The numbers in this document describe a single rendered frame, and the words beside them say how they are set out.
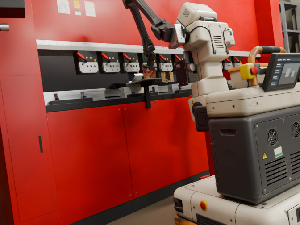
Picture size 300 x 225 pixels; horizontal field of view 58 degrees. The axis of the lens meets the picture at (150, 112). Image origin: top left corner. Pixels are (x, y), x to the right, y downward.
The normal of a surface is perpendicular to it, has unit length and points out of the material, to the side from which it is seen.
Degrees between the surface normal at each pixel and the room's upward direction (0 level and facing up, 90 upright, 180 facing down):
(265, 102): 90
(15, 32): 90
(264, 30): 90
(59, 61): 90
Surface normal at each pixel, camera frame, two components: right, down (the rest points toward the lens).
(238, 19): 0.63, -0.07
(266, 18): -0.77, 0.11
